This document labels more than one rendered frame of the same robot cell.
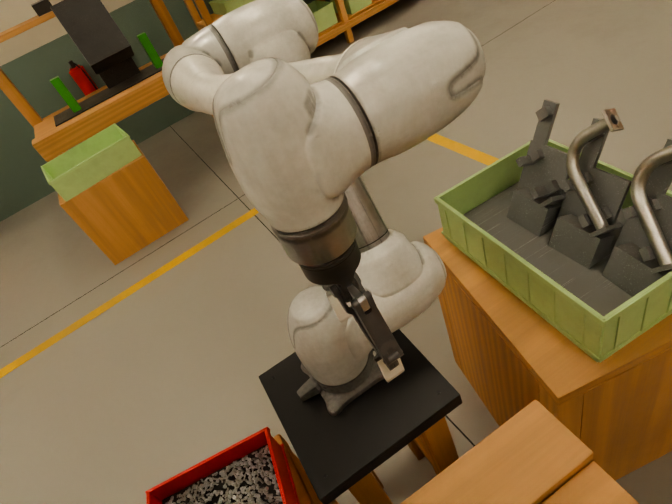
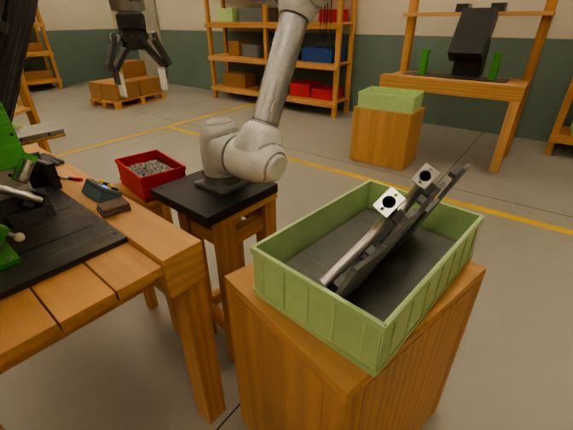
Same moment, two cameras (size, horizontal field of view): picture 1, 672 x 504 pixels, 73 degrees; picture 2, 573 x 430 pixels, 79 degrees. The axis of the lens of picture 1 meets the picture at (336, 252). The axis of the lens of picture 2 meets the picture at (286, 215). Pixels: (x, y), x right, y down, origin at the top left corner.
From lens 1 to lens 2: 1.19 m
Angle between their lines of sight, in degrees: 44
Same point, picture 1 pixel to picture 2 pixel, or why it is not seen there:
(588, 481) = (147, 264)
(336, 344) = (204, 142)
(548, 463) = (157, 246)
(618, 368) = (251, 304)
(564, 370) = (246, 277)
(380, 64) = not seen: outside the picture
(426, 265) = (258, 151)
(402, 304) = (234, 156)
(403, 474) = not seen: hidden behind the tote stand
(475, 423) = not seen: hidden behind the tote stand
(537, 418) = (187, 241)
